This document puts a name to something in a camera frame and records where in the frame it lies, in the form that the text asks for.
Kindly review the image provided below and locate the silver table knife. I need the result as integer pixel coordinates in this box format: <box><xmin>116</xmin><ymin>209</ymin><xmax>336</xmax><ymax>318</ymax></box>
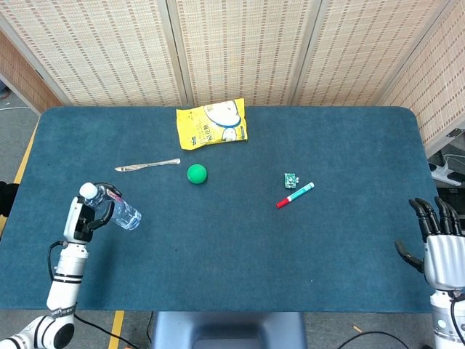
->
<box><xmin>114</xmin><ymin>158</ymin><xmax>182</xmax><ymax>173</ymax></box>

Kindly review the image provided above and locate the black floor cable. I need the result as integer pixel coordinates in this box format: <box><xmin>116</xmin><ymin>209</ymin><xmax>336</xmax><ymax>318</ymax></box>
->
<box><xmin>74</xmin><ymin>314</ymin><xmax>141</xmax><ymax>349</ymax></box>
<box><xmin>337</xmin><ymin>330</ymin><xmax>411</xmax><ymax>349</ymax></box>

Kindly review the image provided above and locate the red capped whiteboard marker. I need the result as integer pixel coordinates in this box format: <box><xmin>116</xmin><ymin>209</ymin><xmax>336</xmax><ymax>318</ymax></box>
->
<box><xmin>275</xmin><ymin>182</ymin><xmax>315</xmax><ymax>209</ymax></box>

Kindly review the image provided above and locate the green foam ball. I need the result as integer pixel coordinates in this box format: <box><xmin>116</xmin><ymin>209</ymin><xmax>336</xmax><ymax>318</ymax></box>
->
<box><xmin>187</xmin><ymin>164</ymin><xmax>209</xmax><ymax>185</ymax></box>

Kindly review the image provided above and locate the yellow snack bag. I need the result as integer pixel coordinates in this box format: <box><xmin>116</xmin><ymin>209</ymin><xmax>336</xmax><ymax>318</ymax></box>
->
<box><xmin>176</xmin><ymin>97</ymin><xmax>249</xmax><ymax>150</ymax></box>

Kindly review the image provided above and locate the black box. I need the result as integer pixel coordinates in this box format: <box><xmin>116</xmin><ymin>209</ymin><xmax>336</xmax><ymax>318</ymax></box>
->
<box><xmin>435</xmin><ymin>185</ymin><xmax>465</xmax><ymax>219</ymax></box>

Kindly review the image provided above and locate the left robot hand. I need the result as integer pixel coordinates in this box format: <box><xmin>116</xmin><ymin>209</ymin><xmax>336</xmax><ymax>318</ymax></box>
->
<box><xmin>63</xmin><ymin>182</ymin><xmax>123</xmax><ymax>244</ymax></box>

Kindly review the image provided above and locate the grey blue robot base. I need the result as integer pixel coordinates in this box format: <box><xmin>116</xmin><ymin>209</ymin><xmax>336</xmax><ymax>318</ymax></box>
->
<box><xmin>150</xmin><ymin>311</ymin><xmax>308</xmax><ymax>349</ymax></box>

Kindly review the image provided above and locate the blue table cloth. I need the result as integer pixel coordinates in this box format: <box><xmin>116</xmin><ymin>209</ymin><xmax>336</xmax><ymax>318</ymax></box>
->
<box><xmin>0</xmin><ymin>105</ymin><xmax>440</xmax><ymax>313</ymax></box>

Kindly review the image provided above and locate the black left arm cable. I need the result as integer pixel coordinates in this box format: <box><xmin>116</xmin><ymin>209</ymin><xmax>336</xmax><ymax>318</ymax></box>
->
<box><xmin>48</xmin><ymin>240</ymin><xmax>66</xmax><ymax>283</ymax></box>

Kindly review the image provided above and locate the clear plastic water bottle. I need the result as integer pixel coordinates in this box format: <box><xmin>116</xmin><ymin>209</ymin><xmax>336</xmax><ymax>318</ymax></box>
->
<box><xmin>78</xmin><ymin>182</ymin><xmax>142</xmax><ymax>231</ymax></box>

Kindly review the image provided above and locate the woven bamboo screen panel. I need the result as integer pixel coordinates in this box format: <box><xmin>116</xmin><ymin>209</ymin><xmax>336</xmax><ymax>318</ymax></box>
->
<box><xmin>377</xmin><ymin>0</ymin><xmax>465</xmax><ymax>157</ymax></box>
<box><xmin>166</xmin><ymin>0</ymin><xmax>323</xmax><ymax>107</ymax></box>
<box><xmin>0</xmin><ymin>0</ymin><xmax>188</xmax><ymax>107</ymax></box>
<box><xmin>0</xmin><ymin>28</ymin><xmax>62</xmax><ymax>113</ymax></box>
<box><xmin>292</xmin><ymin>0</ymin><xmax>457</xmax><ymax>107</ymax></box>

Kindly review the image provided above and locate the white power strip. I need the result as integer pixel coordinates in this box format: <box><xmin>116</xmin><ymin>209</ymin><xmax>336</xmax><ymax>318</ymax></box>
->
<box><xmin>428</xmin><ymin>162</ymin><xmax>461</xmax><ymax>187</ymax></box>

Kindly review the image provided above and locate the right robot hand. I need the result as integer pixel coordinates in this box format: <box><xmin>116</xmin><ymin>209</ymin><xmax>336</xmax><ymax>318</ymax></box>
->
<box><xmin>394</xmin><ymin>197</ymin><xmax>465</xmax><ymax>292</ymax></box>

